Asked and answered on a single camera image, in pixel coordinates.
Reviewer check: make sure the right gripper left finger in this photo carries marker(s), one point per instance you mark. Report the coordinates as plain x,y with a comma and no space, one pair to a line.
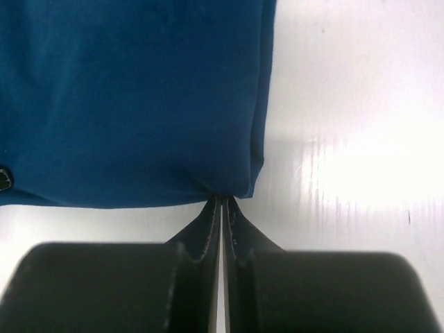
105,287

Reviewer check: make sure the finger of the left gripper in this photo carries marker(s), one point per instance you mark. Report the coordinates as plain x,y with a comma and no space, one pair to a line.
6,178

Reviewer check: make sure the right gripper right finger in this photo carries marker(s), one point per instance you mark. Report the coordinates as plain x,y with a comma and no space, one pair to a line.
269,289

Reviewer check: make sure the navy blue t shirt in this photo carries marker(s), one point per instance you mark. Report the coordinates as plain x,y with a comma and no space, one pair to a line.
123,104

